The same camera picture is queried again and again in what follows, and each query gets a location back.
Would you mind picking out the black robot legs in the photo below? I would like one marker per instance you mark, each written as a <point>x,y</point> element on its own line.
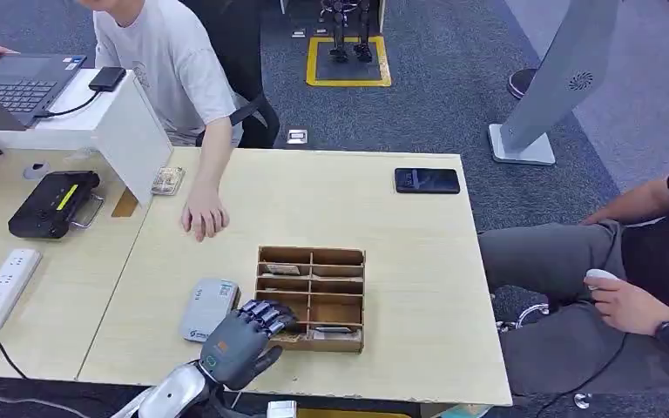
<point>340,26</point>

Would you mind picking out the metal floor socket plate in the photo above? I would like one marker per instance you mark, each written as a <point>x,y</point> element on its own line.
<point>297,136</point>

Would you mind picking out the pale box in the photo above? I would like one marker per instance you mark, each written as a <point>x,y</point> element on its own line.
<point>281,410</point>

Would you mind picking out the person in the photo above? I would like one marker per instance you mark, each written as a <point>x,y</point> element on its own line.
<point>565,265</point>
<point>167,69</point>

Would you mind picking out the dark laptop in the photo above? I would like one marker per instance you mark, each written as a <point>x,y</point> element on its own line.
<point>20,89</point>

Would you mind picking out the grey standing panel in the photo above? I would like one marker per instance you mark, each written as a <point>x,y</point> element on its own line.
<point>556,81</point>

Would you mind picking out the black power adapter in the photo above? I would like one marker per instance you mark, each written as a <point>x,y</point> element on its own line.
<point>107,78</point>

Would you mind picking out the person's left hand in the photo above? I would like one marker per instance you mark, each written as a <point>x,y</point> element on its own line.
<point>629,306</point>
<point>204,213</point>

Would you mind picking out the small grey round puck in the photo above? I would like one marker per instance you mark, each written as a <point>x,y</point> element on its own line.
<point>36,170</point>

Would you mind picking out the white desk riser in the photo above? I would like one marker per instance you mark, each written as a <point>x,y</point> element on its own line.
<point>129,135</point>

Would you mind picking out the black device with yellow stripe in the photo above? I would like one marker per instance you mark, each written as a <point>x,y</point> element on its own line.
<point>52,205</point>

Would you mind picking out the white power strip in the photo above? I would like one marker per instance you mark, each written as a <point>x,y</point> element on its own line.
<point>2,294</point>

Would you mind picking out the stack of cards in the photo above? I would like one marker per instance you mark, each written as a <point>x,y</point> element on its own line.
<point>168,180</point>

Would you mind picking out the small floor plate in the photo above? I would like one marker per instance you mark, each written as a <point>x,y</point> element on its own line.
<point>299,33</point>

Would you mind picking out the black round base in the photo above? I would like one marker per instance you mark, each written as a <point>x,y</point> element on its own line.
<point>520,82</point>

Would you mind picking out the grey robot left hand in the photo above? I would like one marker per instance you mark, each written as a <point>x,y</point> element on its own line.
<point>236,352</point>

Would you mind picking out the white handheld device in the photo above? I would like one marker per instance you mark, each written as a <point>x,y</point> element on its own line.
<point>600,276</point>

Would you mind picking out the black office chair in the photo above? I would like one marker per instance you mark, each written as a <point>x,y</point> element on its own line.
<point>242,57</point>

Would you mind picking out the yellow floor tape square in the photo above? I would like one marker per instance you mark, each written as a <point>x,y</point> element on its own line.
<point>312,63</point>

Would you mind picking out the round metal floor fitting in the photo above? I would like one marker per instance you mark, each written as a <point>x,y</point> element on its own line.
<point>583,401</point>

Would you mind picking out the black phone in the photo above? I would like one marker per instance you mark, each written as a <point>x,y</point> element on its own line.
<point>427,180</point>

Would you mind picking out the wooden card box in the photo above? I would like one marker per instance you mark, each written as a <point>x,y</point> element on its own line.
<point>326,277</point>

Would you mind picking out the card in wooden box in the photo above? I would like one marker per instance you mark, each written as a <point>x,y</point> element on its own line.
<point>331,330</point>
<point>295,338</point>
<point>281,269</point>

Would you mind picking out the teal object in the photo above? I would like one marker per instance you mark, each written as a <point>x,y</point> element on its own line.
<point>467,412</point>

